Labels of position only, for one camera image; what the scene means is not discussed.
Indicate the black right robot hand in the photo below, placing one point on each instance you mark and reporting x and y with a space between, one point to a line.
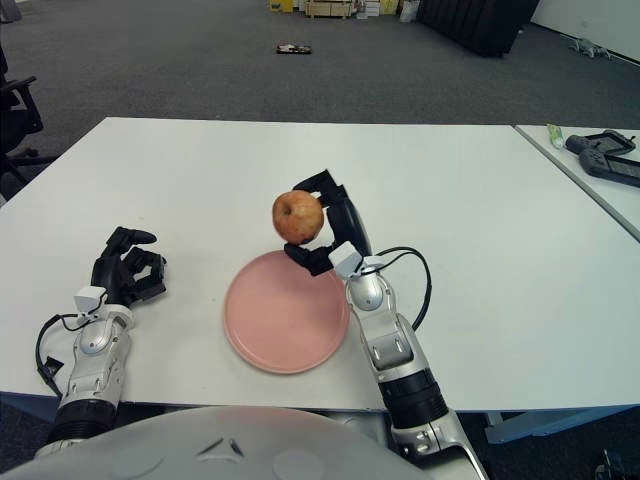
345 220

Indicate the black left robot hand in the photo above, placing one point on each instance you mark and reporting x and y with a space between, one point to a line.
112 272

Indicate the red-yellow apple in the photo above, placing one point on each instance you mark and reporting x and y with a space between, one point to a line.
297 216

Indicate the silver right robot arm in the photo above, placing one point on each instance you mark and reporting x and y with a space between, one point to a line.
395 360

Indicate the pink round plate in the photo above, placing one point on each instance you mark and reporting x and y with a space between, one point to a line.
280 320

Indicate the black office chair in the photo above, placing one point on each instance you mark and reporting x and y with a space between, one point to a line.
15 125

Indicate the black tray on floor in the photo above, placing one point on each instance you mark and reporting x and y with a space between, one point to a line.
294 48

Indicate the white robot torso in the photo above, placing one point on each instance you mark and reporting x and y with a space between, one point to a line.
200 450

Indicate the wooden pallet crate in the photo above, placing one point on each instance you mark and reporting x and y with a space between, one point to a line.
327 7

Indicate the stack of cardboard boxes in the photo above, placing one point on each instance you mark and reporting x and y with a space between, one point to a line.
375 7

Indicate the white plastic bag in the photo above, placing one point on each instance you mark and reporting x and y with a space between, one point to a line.
407 12

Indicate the yellow box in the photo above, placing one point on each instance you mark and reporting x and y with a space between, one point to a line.
281 5

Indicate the green white tube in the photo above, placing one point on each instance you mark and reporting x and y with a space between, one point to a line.
556 136

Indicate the black curtain partition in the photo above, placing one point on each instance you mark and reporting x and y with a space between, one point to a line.
475 22

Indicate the black handheld controller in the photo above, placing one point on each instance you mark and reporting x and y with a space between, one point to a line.
577 144

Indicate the grey handheld controller with screen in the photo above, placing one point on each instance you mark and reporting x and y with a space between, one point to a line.
595 162

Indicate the grey bin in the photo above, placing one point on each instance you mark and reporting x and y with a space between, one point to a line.
7 10

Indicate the grey robot dog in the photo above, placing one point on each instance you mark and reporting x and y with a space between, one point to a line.
590 47

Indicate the blue-grey table frame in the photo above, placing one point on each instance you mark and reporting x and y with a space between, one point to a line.
550 422

